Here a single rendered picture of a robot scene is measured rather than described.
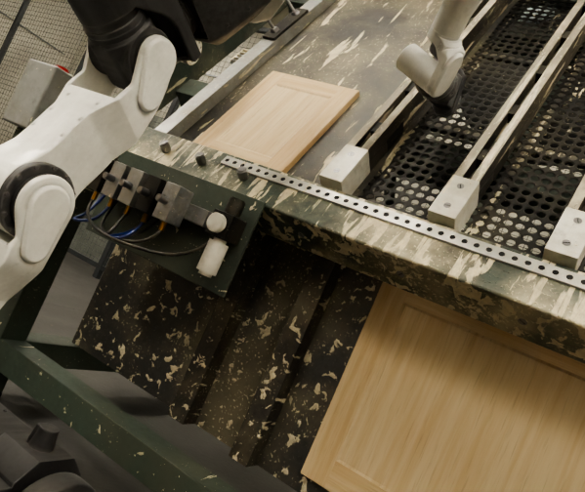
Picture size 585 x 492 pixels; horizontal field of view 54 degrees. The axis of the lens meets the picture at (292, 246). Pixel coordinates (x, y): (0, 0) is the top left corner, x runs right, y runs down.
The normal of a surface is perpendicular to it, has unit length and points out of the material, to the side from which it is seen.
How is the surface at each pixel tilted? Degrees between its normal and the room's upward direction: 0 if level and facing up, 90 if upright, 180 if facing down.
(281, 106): 59
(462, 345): 90
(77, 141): 90
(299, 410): 90
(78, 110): 64
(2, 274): 115
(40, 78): 90
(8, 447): 45
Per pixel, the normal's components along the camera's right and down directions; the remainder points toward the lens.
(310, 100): -0.17, -0.67
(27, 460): -0.02, -0.81
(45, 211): 0.80, 0.33
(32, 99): -0.44, -0.24
